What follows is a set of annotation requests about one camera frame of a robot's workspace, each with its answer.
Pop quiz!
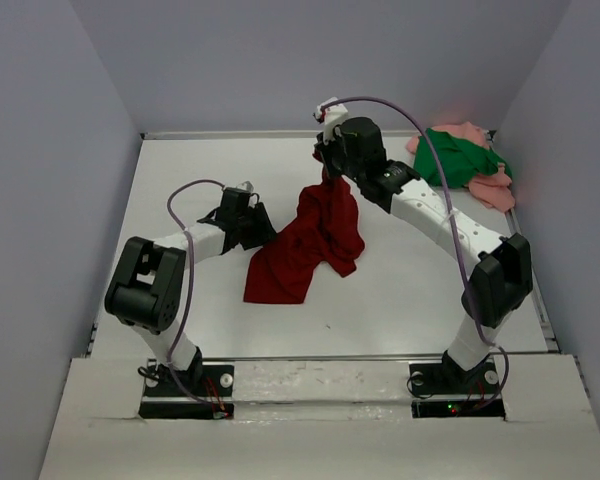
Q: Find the dark red t-shirt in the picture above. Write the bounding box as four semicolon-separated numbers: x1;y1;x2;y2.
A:
243;176;365;305

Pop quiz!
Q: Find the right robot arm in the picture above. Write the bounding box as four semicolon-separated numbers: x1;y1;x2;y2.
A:
314;113;533;386

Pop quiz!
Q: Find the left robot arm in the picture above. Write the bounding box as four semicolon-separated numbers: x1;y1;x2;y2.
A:
104;182;276;390

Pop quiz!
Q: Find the green t-shirt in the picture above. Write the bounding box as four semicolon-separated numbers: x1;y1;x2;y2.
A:
413;128;513;189

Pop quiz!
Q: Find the pink t-shirt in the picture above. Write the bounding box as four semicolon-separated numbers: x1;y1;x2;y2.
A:
406;122;515;213

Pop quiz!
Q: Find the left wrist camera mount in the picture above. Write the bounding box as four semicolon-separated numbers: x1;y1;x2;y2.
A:
236;181;255;194

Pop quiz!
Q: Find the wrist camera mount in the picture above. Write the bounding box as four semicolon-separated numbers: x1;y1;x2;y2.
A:
236;181;255;194
313;97;349;143

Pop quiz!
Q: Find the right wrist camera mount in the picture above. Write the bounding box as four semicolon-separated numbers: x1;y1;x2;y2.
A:
313;97;349;143

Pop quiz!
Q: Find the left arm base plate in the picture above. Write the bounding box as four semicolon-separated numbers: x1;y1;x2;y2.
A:
137;362;235;420

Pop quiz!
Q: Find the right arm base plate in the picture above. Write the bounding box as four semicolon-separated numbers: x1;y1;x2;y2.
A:
406;360;506;419

